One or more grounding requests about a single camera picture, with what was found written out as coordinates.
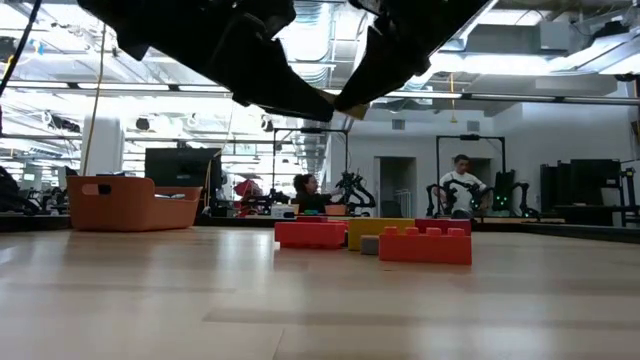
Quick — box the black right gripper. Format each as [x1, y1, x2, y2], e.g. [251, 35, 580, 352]
[333, 0, 494, 112]

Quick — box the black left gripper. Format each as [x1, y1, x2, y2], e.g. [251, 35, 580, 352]
[77, 0, 335, 114]

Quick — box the orange lego brick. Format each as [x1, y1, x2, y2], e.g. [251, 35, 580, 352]
[378, 225, 474, 266]

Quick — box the orange plastic bin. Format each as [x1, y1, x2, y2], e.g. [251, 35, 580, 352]
[66, 174, 204, 233]

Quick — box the person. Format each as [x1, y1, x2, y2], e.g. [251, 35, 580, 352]
[432, 153, 494, 220]
[291, 172, 346, 216]

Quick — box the orange-red lego brick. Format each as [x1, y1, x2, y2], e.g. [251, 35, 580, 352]
[274, 220, 348, 250]

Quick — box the yellow block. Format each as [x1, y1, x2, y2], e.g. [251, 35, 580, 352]
[347, 217, 417, 252]

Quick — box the black upright monitor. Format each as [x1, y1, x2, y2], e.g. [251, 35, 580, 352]
[492, 169, 516, 212]

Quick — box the white column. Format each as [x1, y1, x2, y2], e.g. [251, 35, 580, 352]
[81, 118, 125, 177]

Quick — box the black equipment cabinet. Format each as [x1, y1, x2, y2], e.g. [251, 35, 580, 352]
[538, 158, 624, 207]

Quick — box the black gantry frame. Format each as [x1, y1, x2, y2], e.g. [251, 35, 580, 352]
[271, 126, 350, 211]
[435, 133, 506, 216]

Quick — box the yellow cable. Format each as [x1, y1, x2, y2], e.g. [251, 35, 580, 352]
[79, 22, 107, 177]

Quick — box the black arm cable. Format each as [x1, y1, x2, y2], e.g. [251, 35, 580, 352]
[0, 0, 41, 97]

